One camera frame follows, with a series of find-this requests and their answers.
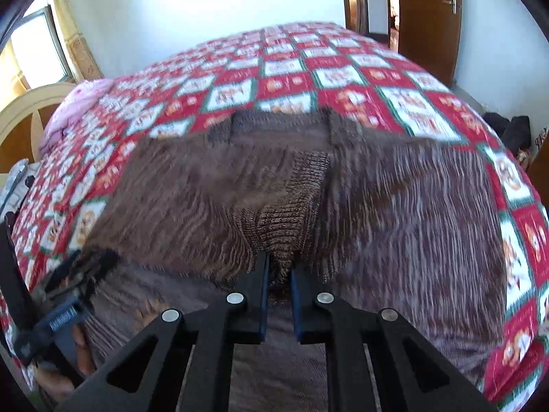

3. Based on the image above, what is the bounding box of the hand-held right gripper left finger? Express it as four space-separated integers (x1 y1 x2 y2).
56 251 271 412

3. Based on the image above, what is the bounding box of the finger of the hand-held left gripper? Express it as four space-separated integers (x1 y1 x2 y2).
43 250 121 299

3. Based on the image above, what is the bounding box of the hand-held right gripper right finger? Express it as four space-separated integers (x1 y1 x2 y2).
291 266 498 412

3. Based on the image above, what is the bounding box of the brown knit sweater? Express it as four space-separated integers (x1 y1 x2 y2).
79 107 509 412

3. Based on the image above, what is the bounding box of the pile of dark clothes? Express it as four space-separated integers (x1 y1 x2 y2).
482 112 533 156

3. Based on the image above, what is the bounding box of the person's left hand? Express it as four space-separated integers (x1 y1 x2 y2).
71 324 95 380

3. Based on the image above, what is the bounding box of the white patterned cloth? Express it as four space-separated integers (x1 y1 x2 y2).
0 159 35 217

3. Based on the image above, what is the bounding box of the pink pillow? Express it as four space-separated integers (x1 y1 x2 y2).
40 78 114 155

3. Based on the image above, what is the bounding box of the cream wooden headboard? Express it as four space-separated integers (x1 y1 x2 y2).
0 82 79 174

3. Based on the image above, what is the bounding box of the yellow curtain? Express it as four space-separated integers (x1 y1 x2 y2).
48 0 104 83

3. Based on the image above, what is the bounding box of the red checkered printed blanket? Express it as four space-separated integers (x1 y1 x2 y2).
0 21 549 404

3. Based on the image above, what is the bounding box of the window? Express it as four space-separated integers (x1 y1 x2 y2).
6 8 74 92

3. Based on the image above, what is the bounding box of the brown wooden wardrobe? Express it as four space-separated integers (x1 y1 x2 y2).
529 131 549 183

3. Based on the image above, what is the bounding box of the brown wooden door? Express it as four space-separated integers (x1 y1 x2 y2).
395 0 463 89

